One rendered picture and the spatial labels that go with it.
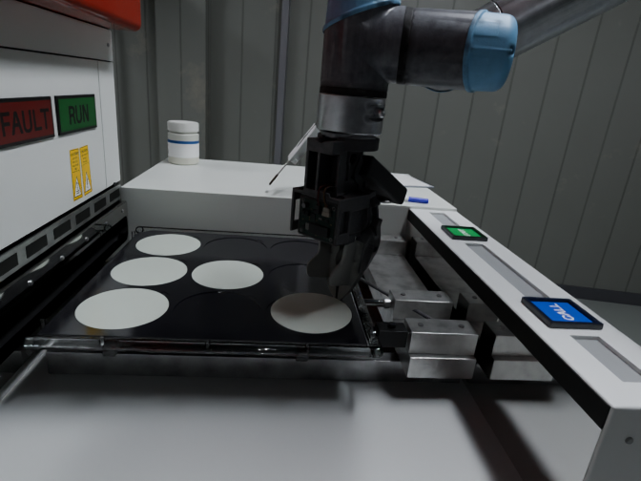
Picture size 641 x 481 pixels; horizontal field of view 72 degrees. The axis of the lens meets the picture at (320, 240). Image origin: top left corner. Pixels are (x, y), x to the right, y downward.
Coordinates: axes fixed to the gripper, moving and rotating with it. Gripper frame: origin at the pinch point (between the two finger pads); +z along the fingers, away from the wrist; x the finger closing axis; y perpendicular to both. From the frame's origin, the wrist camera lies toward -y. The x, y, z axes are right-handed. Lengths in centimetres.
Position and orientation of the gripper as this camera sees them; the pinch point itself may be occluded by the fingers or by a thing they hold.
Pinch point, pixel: (341, 288)
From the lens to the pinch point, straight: 58.8
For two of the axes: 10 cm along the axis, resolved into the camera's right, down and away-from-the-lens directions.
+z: -0.9, 9.4, 3.3
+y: -6.4, 2.0, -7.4
